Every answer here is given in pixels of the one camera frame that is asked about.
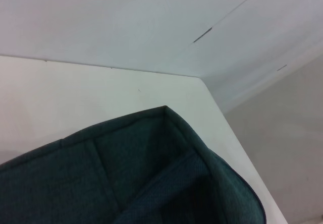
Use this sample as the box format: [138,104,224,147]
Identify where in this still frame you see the teal fabric lunch bag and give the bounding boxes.
[0,105,267,224]

